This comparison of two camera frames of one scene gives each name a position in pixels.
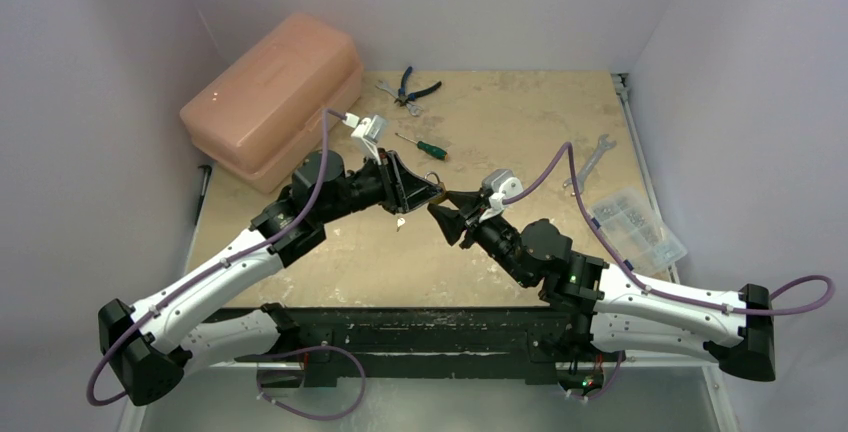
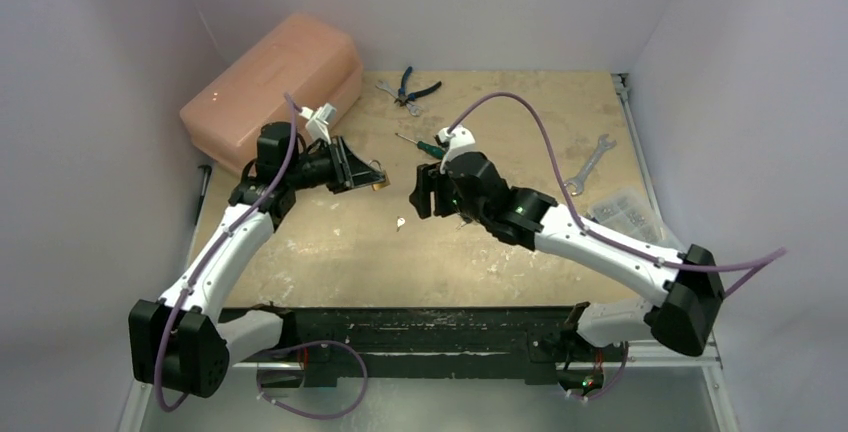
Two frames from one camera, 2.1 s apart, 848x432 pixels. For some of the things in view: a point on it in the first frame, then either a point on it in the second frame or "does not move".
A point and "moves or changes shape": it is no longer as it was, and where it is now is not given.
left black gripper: (416, 189) -> (348, 171)
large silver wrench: (603, 145) does not move
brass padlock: (441, 186) moves or changes shape
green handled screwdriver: (437, 153) does not move
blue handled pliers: (403, 97) does not move
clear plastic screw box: (631, 220) does not move
